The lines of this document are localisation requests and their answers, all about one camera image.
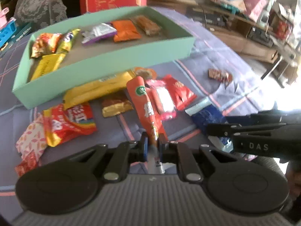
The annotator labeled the round orange snack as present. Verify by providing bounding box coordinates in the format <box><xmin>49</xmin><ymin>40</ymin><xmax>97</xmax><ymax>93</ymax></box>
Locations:
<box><xmin>134</xmin><ymin>67</ymin><xmax>157</xmax><ymax>80</ymax></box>

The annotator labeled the gold brown chocolate packet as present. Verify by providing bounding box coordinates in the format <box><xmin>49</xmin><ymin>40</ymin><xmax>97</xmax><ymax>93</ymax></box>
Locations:
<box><xmin>101</xmin><ymin>97</ymin><xmax>134</xmax><ymax>118</ymax></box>

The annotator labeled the dark blue snack packet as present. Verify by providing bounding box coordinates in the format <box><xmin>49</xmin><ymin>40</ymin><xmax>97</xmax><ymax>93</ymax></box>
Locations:
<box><xmin>185</xmin><ymin>98</ymin><xmax>234</xmax><ymax>152</ymax></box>

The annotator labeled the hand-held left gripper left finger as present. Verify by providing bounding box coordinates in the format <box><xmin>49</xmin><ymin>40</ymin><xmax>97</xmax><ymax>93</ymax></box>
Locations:
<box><xmin>68</xmin><ymin>133</ymin><xmax>148</xmax><ymax>182</ymax></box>

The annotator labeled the teal toy box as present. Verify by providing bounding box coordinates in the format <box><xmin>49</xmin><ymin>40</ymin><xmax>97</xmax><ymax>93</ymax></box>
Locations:
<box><xmin>0</xmin><ymin>22</ymin><xmax>33</xmax><ymax>52</ymax></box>

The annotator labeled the small patterned candy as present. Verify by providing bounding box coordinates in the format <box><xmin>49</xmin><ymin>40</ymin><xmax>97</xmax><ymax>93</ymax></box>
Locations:
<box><xmin>208</xmin><ymin>68</ymin><xmax>234</xmax><ymax>83</ymax></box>

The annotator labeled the red rainbow candy bag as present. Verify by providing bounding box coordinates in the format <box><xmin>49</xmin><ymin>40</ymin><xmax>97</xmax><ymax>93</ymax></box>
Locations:
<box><xmin>43</xmin><ymin>102</ymin><xmax>97</xmax><ymax>147</ymax></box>

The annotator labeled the pink white snack packet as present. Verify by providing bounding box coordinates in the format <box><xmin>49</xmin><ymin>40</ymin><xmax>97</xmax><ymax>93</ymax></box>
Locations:
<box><xmin>145</xmin><ymin>79</ymin><xmax>177</xmax><ymax>121</ymax></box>

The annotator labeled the orange fries snack packet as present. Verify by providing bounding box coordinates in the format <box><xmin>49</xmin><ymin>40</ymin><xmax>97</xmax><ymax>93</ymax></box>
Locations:
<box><xmin>30</xmin><ymin>32</ymin><xmax>63</xmax><ymax>58</ymax></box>

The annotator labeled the person's right hand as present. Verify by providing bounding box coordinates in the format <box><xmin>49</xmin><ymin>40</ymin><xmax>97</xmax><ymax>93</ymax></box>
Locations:
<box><xmin>286</xmin><ymin>162</ymin><xmax>301</xmax><ymax>200</ymax></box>

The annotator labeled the pink box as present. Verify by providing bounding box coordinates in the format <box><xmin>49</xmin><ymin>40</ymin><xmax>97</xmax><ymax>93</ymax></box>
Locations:
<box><xmin>243</xmin><ymin>0</ymin><xmax>269</xmax><ymax>22</ymax></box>

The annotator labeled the orange packet with green mark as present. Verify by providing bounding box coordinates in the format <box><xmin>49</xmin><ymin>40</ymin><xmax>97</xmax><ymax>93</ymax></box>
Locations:
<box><xmin>126</xmin><ymin>76</ymin><xmax>169</xmax><ymax>170</ymax></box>

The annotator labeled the pink patterned snack packet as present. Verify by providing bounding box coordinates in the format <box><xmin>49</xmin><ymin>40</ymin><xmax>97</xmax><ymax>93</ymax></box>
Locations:
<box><xmin>15</xmin><ymin>120</ymin><xmax>47</xmax><ymax>161</ymax></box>

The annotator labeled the yellow-green purple snack packet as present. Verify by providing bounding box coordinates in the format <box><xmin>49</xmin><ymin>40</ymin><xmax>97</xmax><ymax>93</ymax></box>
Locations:
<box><xmin>56</xmin><ymin>28</ymin><xmax>81</xmax><ymax>53</ymax></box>

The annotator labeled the grey lace cloth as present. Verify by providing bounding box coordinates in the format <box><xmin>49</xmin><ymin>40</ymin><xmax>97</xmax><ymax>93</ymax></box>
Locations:
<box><xmin>14</xmin><ymin>0</ymin><xmax>68</xmax><ymax>27</ymax></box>

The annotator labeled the long yellow snack packet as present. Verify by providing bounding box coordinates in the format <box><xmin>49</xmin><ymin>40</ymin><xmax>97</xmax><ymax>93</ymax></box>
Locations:
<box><xmin>63</xmin><ymin>71</ymin><xmax>135</xmax><ymax>110</ymax></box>

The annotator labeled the purple white snack packet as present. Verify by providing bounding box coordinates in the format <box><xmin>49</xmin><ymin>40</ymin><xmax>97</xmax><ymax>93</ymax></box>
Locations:
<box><xmin>81</xmin><ymin>23</ymin><xmax>117</xmax><ymax>45</ymax></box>

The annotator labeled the black device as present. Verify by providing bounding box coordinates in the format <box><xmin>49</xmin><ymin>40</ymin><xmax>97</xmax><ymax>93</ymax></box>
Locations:
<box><xmin>187</xmin><ymin>6</ymin><xmax>227</xmax><ymax>27</ymax></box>

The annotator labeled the clear brown cake bar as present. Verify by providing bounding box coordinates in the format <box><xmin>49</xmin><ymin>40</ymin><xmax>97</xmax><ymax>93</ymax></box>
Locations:
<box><xmin>130</xmin><ymin>15</ymin><xmax>163</xmax><ymax>36</ymax></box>

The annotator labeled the toy kitchen set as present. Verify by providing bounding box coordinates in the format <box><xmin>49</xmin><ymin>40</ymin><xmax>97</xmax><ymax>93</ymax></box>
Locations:
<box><xmin>0</xmin><ymin>7</ymin><xmax>17</xmax><ymax>46</ymax></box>

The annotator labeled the wooden cabinet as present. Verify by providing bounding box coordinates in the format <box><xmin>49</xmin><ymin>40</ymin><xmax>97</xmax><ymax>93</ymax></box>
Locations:
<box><xmin>147</xmin><ymin>0</ymin><xmax>286</xmax><ymax>64</ymax></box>

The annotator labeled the purple plaid blanket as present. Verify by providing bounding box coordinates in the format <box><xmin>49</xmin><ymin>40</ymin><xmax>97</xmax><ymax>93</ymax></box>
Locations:
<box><xmin>0</xmin><ymin>6</ymin><xmax>286</xmax><ymax>217</ymax></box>

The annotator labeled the small red snack packet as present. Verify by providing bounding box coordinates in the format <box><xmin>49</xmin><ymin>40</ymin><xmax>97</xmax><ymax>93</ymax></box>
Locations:
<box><xmin>14</xmin><ymin>153</ymin><xmax>40</xmax><ymax>177</ymax></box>

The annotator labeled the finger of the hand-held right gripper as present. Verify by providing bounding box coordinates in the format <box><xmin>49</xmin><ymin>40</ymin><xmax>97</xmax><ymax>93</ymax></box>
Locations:
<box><xmin>223</xmin><ymin>110</ymin><xmax>301</xmax><ymax>128</ymax></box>
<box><xmin>206</xmin><ymin>123</ymin><xmax>241</xmax><ymax>137</ymax></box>

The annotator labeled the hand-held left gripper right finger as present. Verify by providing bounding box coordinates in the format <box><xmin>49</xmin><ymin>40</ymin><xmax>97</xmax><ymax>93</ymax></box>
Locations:
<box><xmin>159</xmin><ymin>134</ymin><xmax>250</xmax><ymax>182</ymax></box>

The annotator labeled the teal cardboard box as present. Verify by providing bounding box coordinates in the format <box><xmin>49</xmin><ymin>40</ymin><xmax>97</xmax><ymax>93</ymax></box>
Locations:
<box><xmin>12</xmin><ymin>6</ymin><xmax>195</xmax><ymax>110</ymax></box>

